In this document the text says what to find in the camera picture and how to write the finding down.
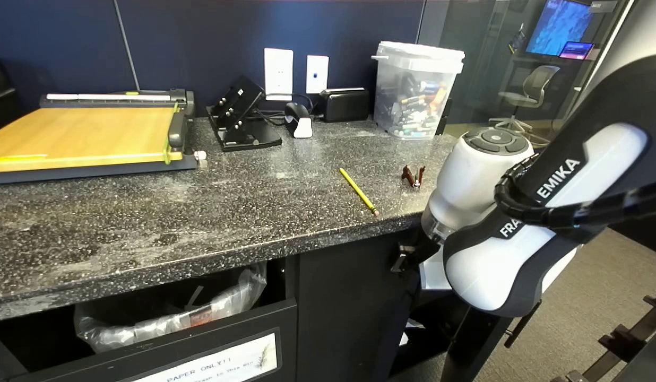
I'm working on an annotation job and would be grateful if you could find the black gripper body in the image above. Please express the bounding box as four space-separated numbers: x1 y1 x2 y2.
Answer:
388 234 442 277

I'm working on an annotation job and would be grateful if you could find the small brown binder clip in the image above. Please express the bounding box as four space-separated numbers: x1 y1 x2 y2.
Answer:
400 163 428 193

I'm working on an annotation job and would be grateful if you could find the yellow pencil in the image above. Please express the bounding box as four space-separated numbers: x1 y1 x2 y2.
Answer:
335 165 381 218

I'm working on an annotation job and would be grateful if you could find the black desktop box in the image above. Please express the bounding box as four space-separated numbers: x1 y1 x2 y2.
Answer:
317 86 371 126

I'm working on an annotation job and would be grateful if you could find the clear plastic lidded bucket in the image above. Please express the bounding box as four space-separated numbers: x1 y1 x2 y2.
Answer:
370 39 468 142

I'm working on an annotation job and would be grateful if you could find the black white tape dispenser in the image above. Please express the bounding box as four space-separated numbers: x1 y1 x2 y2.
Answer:
283 101 317 141

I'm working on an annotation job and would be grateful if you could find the grey office chair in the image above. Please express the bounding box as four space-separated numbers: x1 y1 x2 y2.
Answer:
487 64 562 134

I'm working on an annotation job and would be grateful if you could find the white paper label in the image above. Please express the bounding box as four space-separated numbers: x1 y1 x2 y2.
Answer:
130 332 283 382

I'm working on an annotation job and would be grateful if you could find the clear plastic trash bag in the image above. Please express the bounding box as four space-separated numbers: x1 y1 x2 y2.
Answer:
73 264 272 356

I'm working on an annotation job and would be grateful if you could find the blue computer monitor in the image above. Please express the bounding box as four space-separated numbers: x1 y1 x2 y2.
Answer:
525 0 598 61

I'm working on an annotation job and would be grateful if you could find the black trash drawer front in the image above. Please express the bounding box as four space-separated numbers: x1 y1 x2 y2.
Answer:
0 300 300 382

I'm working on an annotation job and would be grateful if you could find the wooden paper cutter board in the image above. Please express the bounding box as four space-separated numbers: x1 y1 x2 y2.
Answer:
0 87 202 189

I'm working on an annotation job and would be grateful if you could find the black cabinet door with handle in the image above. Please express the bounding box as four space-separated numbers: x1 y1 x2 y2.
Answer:
437 300 515 382

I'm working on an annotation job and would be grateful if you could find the black bar door handle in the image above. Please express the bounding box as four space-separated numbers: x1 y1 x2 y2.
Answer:
501 315 528 351

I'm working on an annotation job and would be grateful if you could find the small white wall plate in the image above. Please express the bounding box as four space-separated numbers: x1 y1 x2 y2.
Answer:
304 53 332 97

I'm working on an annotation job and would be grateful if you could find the tall white wall plate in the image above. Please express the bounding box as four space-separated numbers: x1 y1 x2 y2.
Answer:
262 47 296 104

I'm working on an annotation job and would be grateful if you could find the black metal frame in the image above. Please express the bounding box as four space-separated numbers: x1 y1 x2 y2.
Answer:
550 284 656 382

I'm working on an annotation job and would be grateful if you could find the silver glass door frame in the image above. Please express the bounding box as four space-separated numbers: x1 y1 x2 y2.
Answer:
566 0 650 120

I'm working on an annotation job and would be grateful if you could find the thin grey wall cable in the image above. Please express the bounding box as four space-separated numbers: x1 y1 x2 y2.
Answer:
110 0 144 96

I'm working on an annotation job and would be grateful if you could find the black object at wall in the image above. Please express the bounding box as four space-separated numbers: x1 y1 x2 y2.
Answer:
0 57 25 139

